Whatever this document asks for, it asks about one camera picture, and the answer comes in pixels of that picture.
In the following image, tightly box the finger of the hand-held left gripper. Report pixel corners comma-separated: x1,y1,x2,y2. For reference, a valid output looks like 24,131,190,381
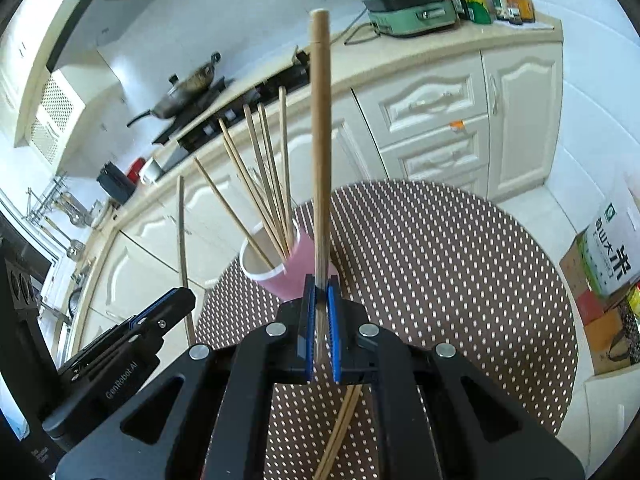
126,287,197,341

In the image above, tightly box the long wooden chopstick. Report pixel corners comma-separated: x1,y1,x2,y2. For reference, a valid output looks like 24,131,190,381
176,176,197,347
308,8,357,480
312,8,363,480

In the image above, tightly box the pink paper cup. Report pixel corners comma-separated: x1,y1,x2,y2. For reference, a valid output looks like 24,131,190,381
238,226,342,307

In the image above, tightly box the black range hood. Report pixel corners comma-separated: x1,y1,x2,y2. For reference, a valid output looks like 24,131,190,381
45,0,167,74

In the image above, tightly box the dark blue box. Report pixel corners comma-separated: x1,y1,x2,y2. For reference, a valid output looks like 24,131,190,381
96,162,137,205

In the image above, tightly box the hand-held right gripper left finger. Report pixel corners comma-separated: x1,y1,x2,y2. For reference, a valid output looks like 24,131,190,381
54,276,317,480

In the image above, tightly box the cardboard box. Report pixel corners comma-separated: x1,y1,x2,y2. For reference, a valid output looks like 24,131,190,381
558,230,640,377

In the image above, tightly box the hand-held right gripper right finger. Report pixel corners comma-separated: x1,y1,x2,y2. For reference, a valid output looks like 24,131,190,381
327,277,587,480

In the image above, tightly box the steel wok black handle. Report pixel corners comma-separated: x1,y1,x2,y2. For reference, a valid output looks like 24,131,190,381
126,51,222,129

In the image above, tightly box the brown dotted tablecloth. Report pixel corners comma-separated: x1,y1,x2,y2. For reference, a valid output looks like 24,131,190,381
192,178,582,480

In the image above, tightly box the cream lattice wall cabinet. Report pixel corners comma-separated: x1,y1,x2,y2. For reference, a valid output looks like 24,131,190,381
14,66,127,172

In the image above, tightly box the black glass gas hob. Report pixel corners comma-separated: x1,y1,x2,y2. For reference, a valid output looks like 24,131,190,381
175,50,314,154

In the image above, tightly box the bunch of wooden chopsticks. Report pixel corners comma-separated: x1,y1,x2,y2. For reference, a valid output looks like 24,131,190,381
193,86,297,269

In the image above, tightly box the black power cable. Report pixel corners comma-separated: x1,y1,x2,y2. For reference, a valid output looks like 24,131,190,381
344,7,382,47

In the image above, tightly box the green electric grill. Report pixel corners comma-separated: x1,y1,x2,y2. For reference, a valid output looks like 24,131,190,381
362,0,461,39

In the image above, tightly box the cream kitchen base cabinet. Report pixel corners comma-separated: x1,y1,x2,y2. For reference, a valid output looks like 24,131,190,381
64,35,564,352

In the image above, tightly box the white mug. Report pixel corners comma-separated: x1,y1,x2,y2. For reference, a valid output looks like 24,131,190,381
138,156,164,185

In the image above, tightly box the black induction cooker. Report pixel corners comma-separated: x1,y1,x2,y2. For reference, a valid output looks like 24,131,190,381
152,77,236,147

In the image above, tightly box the white rice bag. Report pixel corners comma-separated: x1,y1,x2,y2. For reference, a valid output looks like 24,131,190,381
575,172,640,297

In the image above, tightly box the glass wok lid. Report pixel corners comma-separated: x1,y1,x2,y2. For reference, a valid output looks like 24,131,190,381
167,66,217,106

